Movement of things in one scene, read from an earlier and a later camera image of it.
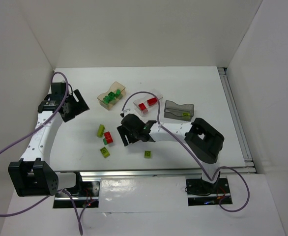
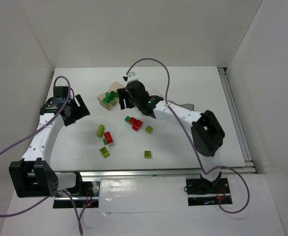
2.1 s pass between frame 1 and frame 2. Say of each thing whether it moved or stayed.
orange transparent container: stayed
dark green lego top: stayed
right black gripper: moved
